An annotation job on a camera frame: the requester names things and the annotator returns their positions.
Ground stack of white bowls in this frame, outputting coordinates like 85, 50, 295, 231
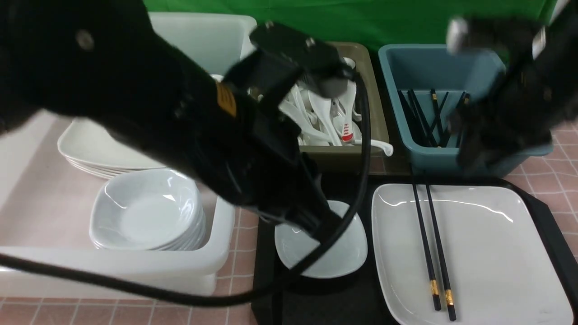
89, 169, 208, 251

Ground pile of white spoons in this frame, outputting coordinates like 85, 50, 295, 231
253, 57, 393, 157

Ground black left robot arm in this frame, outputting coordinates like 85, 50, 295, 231
1, 0, 345, 242

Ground pink checkered tablecloth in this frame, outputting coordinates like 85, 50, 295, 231
1, 116, 577, 325

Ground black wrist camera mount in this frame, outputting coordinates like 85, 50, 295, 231
223, 21, 355, 108

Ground black plastic serving tray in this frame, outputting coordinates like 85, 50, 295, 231
252, 176, 577, 325

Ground black chopsticks in bin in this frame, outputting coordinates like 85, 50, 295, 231
396, 88, 471, 153

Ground teal plastic bin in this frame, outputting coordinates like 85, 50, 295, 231
378, 44, 554, 177

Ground large white rectangular plate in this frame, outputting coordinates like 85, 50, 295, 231
371, 184, 574, 325

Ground black chopstick gold band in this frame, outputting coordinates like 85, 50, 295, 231
424, 178, 457, 322
410, 167, 442, 311

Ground olive plastic bin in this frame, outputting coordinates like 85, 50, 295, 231
301, 42, 389, 172

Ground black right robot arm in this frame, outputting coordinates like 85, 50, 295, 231
446, 0, 578, 171

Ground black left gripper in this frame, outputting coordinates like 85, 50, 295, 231
244, 153, 341, 239

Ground large white plastic tub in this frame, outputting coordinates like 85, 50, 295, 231
1, 13, 256, 300

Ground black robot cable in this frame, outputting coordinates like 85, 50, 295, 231
0, 72, 372, 307

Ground small white square bowl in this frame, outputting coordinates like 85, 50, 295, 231
275, 214, 368, 279

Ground green backdrop cloth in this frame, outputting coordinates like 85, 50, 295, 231
144, 0, 556, 49

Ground stack of white plates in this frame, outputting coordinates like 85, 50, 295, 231
57, 119, 165, 178

